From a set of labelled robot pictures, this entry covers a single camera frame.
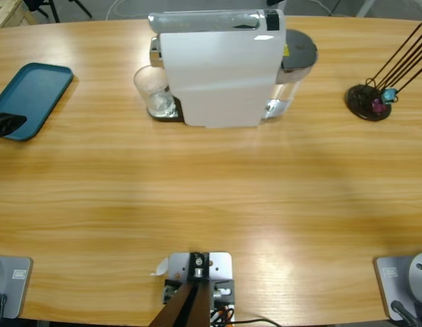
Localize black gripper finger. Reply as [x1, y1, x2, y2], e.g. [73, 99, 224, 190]
[0, 113, 28, 140]

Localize clear glass cup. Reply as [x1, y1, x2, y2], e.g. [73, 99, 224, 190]
[133, 64, 178, 119]

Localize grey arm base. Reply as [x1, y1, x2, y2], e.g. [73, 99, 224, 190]
[373, 251, 422, 322]
[0, 255, 34, 320]

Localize white capsule coffee machine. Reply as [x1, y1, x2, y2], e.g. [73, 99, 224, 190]
[147, 8, 288, 129]

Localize teal plastic tray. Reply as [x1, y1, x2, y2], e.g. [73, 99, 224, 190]
[0, 62, 75, 142]

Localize wooden crate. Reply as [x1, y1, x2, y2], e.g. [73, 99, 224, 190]
[0, 0, 40, 31]

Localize black tripod legs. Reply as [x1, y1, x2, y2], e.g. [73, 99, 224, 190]
[24, 0, 94, 23]

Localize white tape tag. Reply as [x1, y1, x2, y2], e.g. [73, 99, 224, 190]
[149, 258, 170, 277]

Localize clear water tank black lid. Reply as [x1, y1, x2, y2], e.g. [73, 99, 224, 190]
[263, 29, 320, 123]

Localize black capsule holder with rods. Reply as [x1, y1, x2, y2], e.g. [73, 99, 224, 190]
[344, 22, 422, 122]

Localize white floor cable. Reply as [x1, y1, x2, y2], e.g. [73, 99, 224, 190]
[106, 0, 164, 20]
[312, 0, 335, 16]

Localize black camera mast with bracket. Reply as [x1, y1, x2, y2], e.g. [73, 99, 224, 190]
[149, 251, 212, 327]

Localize light grey camera mount plate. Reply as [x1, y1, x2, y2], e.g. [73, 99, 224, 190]
[167, 251, 236, 327]

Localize orange cable clip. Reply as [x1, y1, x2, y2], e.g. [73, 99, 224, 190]
[210, 304, 236, 324]

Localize black cable under camera mast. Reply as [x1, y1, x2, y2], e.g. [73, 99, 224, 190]
[230, 317, 284, 327]

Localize grey metal frame leg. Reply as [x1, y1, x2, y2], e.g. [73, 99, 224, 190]
[355, 0, 378, 18]

